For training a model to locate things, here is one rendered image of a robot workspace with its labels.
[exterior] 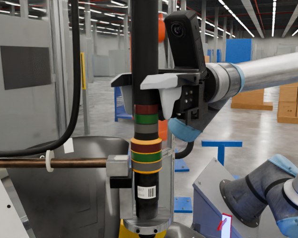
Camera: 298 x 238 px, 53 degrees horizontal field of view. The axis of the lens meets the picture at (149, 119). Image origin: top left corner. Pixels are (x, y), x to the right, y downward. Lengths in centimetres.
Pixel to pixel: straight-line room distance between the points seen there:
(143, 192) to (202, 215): 62
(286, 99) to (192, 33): 740
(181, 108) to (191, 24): 12
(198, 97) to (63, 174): 27
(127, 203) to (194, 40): 26
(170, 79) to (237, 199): 75
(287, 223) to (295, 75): 40
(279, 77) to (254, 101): 878
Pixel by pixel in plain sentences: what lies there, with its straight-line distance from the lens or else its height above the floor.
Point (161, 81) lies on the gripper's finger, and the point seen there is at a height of 155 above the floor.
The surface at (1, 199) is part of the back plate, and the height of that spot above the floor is 128.
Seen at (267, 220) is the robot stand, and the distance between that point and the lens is 121.
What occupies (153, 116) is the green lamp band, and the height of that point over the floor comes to 150.
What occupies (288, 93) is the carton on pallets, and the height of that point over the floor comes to 71.
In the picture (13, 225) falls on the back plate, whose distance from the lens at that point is 72.
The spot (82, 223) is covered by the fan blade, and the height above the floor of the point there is 132.
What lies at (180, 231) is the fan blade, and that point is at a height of 119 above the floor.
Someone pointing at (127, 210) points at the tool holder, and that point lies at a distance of 44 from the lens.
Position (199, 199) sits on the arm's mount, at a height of 113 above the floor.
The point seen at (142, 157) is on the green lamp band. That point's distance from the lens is 40.
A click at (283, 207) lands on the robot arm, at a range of 94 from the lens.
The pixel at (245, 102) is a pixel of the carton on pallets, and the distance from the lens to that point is 957.
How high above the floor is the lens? 158
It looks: 12 degrees down
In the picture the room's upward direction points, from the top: straight up
